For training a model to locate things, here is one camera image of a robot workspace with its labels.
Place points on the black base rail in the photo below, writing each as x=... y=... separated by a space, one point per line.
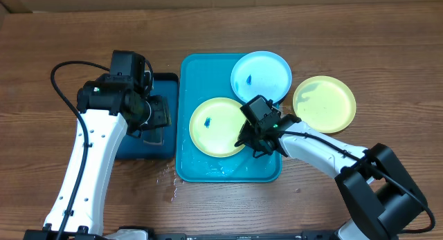
x=149 y=234

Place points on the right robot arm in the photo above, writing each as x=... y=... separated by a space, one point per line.
x=380 y=195

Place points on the green and orange sponge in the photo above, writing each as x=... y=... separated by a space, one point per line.
x=154 y=136

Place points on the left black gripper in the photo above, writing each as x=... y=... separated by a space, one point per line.
x=163 y=116

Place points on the light blue plate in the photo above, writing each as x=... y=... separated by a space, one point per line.
x=261 y=73

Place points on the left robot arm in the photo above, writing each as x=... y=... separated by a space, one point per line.
x=119 y=103

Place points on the yellow plate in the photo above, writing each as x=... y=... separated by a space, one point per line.
x=215 y=126
x=325 y=103

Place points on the black water tray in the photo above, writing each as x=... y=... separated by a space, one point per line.
x=165 y=85

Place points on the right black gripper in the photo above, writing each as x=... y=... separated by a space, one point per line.
x=247 y=135

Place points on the teal plastic tray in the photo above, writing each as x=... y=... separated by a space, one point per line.
x=202 y=77

